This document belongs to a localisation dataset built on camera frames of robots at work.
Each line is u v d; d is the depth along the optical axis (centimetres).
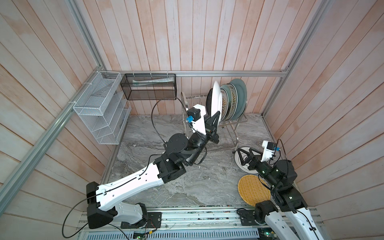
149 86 90
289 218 49
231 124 77
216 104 51
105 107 73
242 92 71
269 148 59
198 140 45
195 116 39
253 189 83
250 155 59
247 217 73
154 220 73
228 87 71
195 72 97
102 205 38
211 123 45
